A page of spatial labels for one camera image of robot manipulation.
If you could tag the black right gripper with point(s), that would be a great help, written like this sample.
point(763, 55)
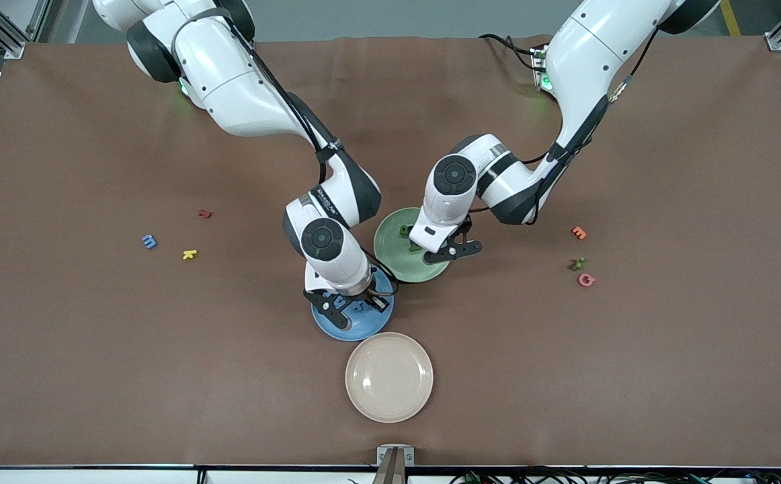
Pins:
point(361, 298)

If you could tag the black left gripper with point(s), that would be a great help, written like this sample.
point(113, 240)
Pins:
point(464, 227)

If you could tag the blue foam digit six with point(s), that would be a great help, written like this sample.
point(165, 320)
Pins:
point(362, 306)

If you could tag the blue foam letter m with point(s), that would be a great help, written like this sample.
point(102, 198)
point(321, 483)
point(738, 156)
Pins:
point(149, 241)

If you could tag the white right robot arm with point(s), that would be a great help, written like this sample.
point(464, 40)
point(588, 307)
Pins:
point(229, 74)

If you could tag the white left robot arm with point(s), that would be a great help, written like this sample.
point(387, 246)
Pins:
point(592, 54)

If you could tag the blue round plate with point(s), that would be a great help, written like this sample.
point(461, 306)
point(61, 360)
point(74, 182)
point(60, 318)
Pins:
point(363, 326)

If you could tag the green round plate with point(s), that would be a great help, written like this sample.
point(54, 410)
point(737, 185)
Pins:
point(390, 252)

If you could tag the beige round plate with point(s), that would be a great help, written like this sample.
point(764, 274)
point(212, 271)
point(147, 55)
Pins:
point(389, 378)

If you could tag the green foam letter w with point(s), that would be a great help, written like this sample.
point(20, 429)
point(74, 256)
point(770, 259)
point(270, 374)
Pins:
point(577, 263)

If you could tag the orange foam letter E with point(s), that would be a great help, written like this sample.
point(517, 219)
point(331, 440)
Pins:
point(578, 232)

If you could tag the pink foam letter G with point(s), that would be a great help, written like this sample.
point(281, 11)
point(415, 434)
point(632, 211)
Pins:
point(580, 279)

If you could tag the brown table cover sheet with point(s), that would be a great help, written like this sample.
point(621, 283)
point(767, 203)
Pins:
point(632, 370)

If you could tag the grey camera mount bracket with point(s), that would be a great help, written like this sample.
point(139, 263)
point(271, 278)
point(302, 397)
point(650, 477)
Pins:
point(395, 464)

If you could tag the white table frame rail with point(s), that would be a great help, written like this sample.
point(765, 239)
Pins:
point(61, 476)

